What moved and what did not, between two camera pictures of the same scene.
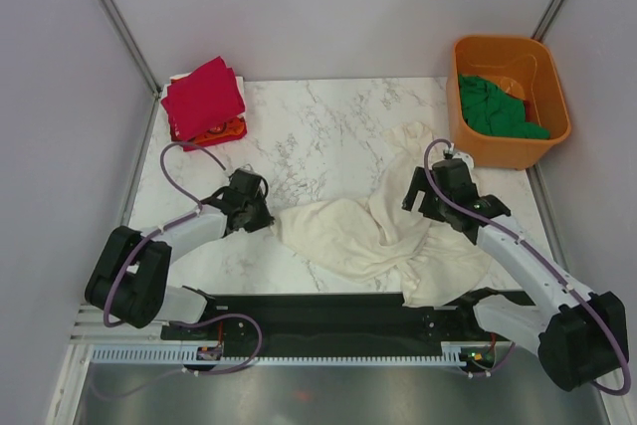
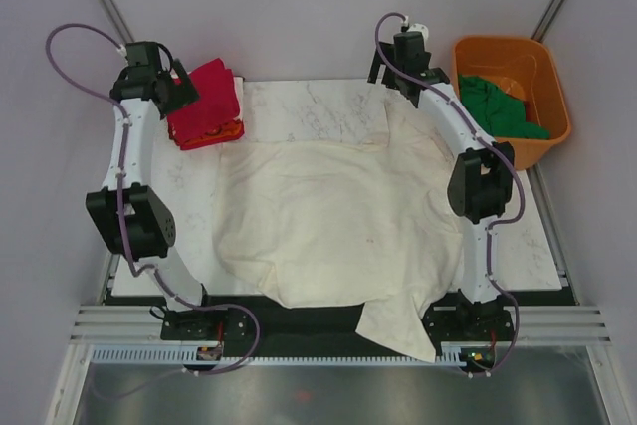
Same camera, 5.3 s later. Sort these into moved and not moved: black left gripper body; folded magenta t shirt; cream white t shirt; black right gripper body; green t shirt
Moved: black left gripper body; cream white t shirt; black right gripper body
Not moved: folded magenta t shirt; green t shirt
